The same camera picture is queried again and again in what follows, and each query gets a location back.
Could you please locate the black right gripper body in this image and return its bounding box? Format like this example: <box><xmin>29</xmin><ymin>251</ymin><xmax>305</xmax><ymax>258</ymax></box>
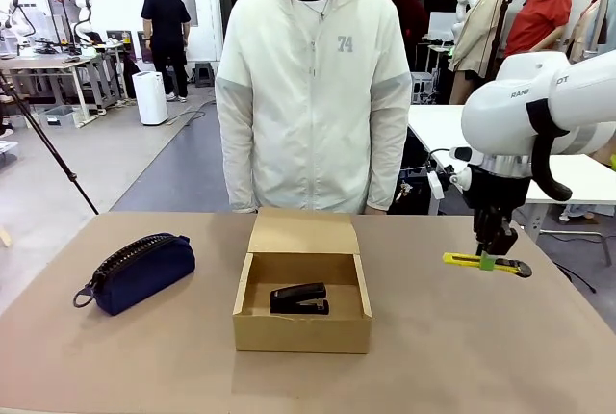
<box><xmin>461</xmin><ymin>166</ymin><xmax>530</xmax><ymax>222</ymax></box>

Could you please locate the yellow utility knife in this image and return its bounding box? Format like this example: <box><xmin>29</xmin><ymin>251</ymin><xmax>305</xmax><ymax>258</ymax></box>
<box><xmin>442</xmin><ymin>252</ymin><xmax>534</xmax><ymax>280</ymax></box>

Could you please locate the black stapler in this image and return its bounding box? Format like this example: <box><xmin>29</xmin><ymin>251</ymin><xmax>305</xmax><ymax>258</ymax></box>
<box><xmin>269</xmin><ymin>281</ymin><xmax>331</xmax><ymax>316</ymax></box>

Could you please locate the navy zipper pencil pouch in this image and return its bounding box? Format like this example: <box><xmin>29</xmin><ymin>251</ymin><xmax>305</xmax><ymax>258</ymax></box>
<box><xmin>72</xmin><ymin>232</ymin><xmax>197</xmax><ymax>317</ymax></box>

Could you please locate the brown cardboard box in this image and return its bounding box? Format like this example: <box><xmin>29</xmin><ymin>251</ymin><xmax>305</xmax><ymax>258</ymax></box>
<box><xmin>232</xmin><ymin>206</ymin><xmax>374</xmax><ymax>355</ymax></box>

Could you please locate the white table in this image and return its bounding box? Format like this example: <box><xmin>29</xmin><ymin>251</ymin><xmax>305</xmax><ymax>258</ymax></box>
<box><xmin>407</xmin><ymin>104</ymin><xmax>616</xmax><ymax>243</ymax></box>

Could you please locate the gray metal rack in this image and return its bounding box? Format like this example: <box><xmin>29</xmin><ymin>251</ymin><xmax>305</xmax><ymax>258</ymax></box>
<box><xmin>409</xmin><ymin>71</ymin><xmax>437</xmax><ymax>105</ymax></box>

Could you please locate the mannequin in beige coat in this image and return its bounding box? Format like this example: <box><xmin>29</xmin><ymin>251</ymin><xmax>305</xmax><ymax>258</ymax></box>
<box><xmin>449</xmin><ymin>0</ymin><xmax>512</xmax><ymax>106</ymax></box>

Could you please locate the small white background robot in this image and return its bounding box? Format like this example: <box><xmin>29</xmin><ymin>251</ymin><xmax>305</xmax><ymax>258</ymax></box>
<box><xmin>451</xmin><ymin>0</ymin><xmax>478</xmax><ymax>45</ymax></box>

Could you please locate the mannequin in dark red top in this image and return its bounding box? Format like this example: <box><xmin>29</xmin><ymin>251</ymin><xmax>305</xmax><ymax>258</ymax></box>
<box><xmin>384</xmin><ymin>0</ymin><xmax>429</xmax><ymax>73</ymax></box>

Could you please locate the person in white jacket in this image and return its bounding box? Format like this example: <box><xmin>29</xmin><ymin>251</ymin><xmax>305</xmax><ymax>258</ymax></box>
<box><xmin>215</xmin><ymin>0</ymin><xmax>414</xmax><ymax>216</ymax></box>

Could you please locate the dark plastic stool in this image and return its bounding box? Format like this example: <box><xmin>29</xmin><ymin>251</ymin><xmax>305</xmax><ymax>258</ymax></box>
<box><xmin>192</xmin><ymin>62</ymin><xmax>217</xmax><ymax>89</ymax></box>

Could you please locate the white air purifier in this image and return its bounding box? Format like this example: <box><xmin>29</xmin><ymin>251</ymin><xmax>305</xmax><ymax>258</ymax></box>
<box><xmin>132</xmin><ymin>71</ymin><xmax>169</xmax><ymax>127</ymax></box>

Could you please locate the person in black shirt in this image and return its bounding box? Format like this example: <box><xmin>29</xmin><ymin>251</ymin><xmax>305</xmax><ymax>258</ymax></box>
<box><xmin>140</xmin><ymin>0</ymin><xmax>193</xmax><ymax>103</ymax></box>

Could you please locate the black tripod leg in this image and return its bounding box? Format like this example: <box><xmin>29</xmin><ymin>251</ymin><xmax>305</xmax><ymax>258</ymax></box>
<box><xmin>0</xmin><ymin>71</ymin><xmax>100</xmax><ymax>216</ymax></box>

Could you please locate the clear plastic storage bin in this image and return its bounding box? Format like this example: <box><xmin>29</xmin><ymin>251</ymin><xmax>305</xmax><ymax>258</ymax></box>
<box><xmin>37</xmin><ymin>105</ymin><xmax>79</xmax><ymax>131</ymax></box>

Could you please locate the background work desk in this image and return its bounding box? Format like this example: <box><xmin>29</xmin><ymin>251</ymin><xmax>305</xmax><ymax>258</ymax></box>
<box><xmin>0</xmin><ymin>42</ymin><xmax>130</xmax><ymax>127</ymax></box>

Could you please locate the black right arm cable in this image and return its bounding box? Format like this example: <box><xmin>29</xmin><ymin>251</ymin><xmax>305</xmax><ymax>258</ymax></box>
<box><xmin>526</xmin><ymin>97</ymin><xmax>575</xmax><ymax>202</ymax></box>

